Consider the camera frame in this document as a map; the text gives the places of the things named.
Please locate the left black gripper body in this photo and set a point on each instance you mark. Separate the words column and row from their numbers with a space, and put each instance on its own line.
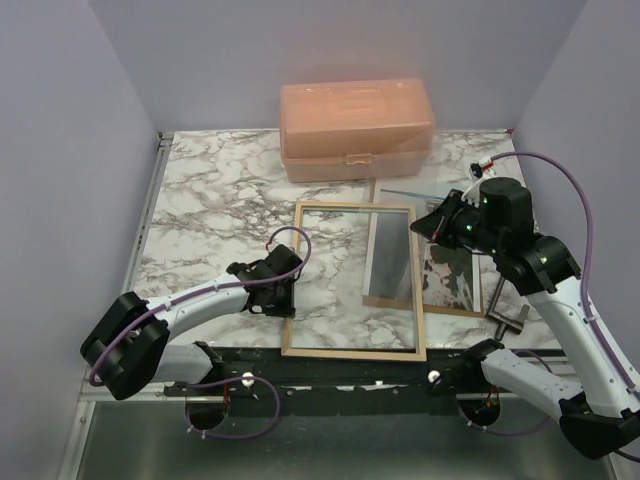
column 282, row 303

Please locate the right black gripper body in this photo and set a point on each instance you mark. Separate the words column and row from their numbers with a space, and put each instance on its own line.
column 459, row 223

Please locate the light wooden picture frame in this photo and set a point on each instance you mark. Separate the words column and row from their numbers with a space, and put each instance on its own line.
column 333, row 318

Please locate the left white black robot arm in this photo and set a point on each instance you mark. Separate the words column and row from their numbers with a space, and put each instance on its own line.
column 131, row 346

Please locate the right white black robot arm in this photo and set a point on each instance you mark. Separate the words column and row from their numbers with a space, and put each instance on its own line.
column 598, row 413

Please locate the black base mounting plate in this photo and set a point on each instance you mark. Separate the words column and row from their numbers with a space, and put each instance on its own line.
column 256, row 383

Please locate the orange translucent plastic box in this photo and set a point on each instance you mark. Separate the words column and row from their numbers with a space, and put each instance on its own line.
column 355, row 130

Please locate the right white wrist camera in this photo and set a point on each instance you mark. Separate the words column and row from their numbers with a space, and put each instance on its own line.
column 481, row 171

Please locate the brown frame backing board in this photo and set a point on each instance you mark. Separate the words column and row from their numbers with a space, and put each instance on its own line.
column 440, row 309

